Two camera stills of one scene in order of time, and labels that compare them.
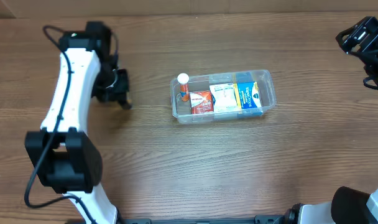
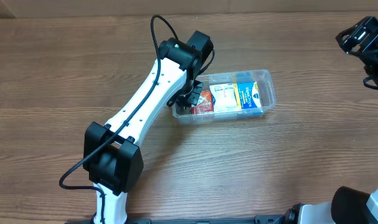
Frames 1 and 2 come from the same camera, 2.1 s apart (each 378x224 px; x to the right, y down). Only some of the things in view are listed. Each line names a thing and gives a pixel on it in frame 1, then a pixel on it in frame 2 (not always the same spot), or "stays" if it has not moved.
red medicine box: [201, 102] stays
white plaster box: [225, 97] stays
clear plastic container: [206, 96] stays
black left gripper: [121, 86] -> [189, 98]
